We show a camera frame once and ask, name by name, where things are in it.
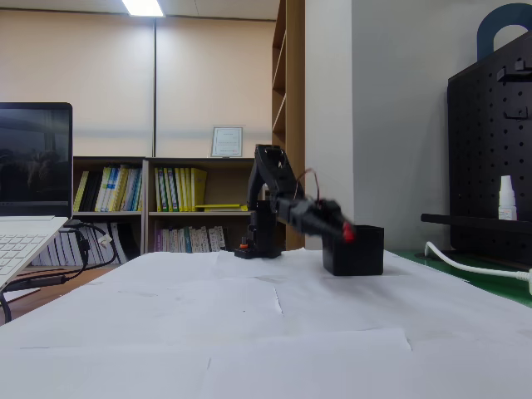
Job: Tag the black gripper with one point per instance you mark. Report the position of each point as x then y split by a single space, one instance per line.
329 216

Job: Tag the small red pawn piece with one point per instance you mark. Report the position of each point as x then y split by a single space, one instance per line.
348 232

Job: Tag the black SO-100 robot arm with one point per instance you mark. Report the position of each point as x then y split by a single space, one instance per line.
266 174

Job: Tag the black square plastic box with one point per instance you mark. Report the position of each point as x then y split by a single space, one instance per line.
361 257

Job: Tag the white paper sheet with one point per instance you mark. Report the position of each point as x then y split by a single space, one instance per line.
299 268
166 313
357 309
307 370
104 374
469 361
166 270

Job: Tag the orange black table clamp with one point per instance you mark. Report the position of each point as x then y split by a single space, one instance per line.
244 246

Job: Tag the tall wooden bookshelf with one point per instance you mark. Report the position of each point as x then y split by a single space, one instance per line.
295 124

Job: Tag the wide low wooden bookshelf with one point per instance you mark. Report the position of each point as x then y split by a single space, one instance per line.
224 183

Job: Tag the flat yellow folder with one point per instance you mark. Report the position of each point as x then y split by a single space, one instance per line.
218 206

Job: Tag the black pegboard shelf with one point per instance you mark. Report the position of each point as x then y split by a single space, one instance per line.
469 222

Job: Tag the framed white certificate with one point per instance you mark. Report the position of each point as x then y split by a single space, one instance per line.
226 142

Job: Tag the black pegboard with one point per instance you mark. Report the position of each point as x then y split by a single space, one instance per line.
486 158

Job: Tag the small white dropper bottle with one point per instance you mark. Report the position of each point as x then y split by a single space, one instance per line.
507 199

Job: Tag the black pegboard hook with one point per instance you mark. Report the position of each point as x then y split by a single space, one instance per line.
513 71
514 116

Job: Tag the narrow low wooden bookshelf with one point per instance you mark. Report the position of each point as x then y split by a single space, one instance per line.
108 216

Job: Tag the dark blue arched object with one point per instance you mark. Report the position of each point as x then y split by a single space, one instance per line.
484 29

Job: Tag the rectangular ceiling light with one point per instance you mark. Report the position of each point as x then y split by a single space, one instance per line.
142 7

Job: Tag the white laptop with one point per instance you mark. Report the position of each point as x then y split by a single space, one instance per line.
33 166

